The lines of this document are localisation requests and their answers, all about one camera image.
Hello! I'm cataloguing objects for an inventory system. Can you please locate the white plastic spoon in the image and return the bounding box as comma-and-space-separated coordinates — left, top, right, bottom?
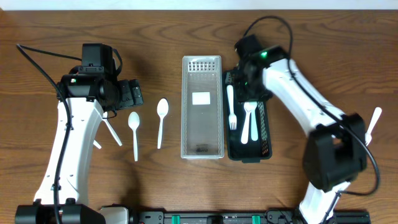
157, 98, 169, 149
128, 112, 140, 162
241, 102, 252, 144
103, 112, 123, 146
93, 141, 101, 149

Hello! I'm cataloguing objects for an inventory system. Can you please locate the white plastic fork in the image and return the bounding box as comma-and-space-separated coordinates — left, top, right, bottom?
365, 107, 382, 146
251, 101, 259, 141
226, 85, 237, 131

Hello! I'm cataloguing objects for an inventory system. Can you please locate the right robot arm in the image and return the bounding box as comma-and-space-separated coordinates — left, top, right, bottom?
233, 35, 367, 223

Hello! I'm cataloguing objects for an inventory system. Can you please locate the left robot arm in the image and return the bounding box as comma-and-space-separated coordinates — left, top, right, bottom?
14, 44, 144, 223

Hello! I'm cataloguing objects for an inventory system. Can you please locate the clear plastic basket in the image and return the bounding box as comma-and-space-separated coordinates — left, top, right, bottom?
181, 55, 224, 159

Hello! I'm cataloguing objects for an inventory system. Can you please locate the black plastic basket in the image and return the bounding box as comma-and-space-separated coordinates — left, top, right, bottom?
221, 70, 272, 163

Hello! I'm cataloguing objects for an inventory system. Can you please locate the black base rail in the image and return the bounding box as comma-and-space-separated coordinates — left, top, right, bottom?
131, 209, 371, 224

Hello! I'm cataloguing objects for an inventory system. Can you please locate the left black cable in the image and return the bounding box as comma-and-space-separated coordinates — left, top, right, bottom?
15, 43, 83, 224

